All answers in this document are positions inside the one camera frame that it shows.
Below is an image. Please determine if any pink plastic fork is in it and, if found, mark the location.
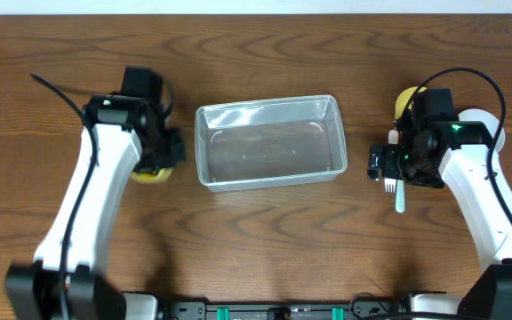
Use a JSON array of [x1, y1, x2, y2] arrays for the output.
[[384, 129, 399, 193]]

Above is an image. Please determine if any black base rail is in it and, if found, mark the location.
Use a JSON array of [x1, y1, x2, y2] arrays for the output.
[[120, 291, 466, 320]]

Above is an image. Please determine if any yellow plastic bowl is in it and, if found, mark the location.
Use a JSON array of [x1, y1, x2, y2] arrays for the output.
[[395, 86, 417, 121]]

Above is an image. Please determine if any grey plastic bowl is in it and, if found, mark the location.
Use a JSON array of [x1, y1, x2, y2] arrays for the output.
[[459, 108, 506, 152]]

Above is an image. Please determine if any green plastic spoon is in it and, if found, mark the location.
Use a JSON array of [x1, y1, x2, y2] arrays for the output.
[[395, 180, 405, 213]]

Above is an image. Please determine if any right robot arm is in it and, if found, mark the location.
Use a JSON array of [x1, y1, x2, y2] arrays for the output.
[[367, 118, 512, 319]]

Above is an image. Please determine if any yellow plastic cup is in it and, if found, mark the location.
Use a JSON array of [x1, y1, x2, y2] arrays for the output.
[[131, 168, 172, 184]]

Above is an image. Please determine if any clear plastic container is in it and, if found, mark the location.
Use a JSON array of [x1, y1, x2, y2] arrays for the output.
[[195, 94, 348, 192]]

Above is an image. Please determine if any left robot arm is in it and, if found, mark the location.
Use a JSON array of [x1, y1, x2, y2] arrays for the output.
[[4, 94, 184, 319]]

